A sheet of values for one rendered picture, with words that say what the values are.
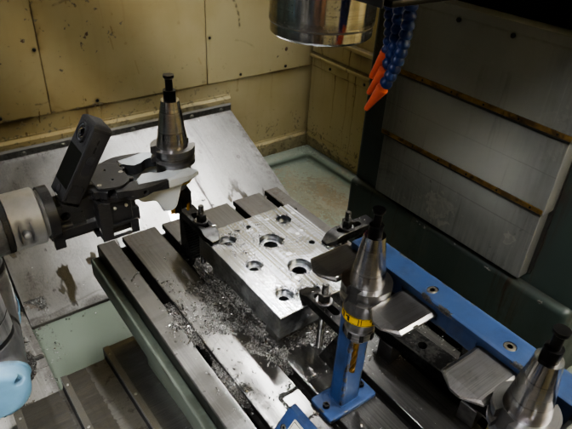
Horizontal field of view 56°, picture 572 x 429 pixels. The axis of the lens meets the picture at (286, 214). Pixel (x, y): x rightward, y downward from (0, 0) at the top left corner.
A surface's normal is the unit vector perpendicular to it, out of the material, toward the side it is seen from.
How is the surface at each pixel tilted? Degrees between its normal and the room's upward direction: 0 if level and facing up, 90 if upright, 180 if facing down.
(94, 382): 8
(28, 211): 49
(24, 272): 24
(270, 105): 90
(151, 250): 0
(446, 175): 91
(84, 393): 8
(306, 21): 90
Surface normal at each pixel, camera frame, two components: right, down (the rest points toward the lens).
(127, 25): 0.59, 0.47
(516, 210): -0.81, 0.29
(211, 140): 0.29, -0.57
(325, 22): -0.04, 0.55
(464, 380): 0.05, -0.83
